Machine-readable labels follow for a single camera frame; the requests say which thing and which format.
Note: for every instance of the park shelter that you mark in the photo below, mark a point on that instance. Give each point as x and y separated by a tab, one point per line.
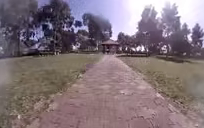
110	46

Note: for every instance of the red brick path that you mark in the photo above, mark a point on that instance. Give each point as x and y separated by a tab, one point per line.
111	96

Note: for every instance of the grass lawn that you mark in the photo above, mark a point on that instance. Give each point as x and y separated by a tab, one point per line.
33	80
176	76

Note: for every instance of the row of trees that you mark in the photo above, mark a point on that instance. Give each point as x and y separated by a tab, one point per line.
166	33
40	30

